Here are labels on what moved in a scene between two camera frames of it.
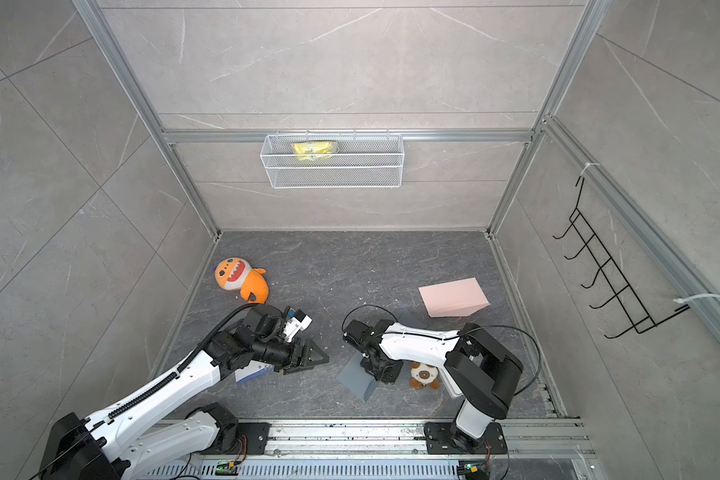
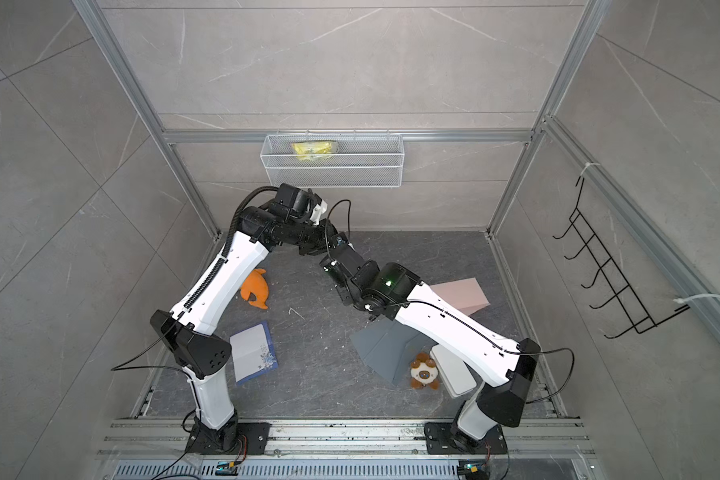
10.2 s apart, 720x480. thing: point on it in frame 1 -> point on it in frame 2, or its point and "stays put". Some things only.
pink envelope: x=458 y=298 stays put
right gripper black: x=385 y=377 -> x=344 y=297
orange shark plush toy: x=236 y=274 stays put
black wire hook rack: x=622 y=293 stays put
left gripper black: x=294 y=362 -> x=323 y=240
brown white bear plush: x=423 y=375 stays put
